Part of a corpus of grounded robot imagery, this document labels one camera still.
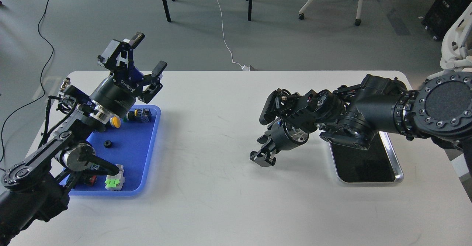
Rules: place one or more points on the black equipment case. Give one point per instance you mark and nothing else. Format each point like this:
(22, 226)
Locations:
(442, 15)

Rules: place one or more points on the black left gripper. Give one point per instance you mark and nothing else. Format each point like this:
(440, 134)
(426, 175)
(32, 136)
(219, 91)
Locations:
(120, 90)

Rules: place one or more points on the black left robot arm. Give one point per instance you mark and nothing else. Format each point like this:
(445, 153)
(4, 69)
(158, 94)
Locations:
(38, 187)

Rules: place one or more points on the white office chair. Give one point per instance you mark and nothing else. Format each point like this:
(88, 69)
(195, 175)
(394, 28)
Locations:
(456, 44)

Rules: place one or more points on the silver metal tray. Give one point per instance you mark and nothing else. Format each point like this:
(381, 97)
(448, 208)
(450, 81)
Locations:
(377, 165)

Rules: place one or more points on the black red push button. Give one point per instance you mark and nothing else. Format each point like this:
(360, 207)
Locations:
(88, 180)

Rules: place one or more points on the green push button switch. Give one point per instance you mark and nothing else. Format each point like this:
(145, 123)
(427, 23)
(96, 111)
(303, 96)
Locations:
(139, 115)

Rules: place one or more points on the yellow push button switch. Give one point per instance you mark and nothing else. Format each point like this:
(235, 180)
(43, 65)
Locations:
(114, 122)

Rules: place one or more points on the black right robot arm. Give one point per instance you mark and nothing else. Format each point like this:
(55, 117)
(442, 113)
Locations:
(352, 116)

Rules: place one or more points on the blue plastic tray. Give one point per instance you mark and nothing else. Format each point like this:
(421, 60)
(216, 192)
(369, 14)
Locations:
(133, 145)

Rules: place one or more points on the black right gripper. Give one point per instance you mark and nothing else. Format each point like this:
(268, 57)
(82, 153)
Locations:
(280, 136)

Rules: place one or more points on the green silver indicator switch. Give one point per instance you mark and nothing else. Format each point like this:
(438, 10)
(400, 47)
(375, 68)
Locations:
(115, 183)

